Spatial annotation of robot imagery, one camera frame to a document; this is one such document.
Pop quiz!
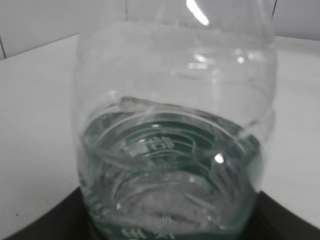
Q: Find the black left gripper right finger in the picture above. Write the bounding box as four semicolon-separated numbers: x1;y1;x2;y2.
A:
247;192;320;240

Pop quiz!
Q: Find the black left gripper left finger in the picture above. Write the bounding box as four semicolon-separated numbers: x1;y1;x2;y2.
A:
4;187;101;240

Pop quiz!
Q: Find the clear cestbon water bottle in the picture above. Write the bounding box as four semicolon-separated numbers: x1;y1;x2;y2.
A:
72;0;277;240

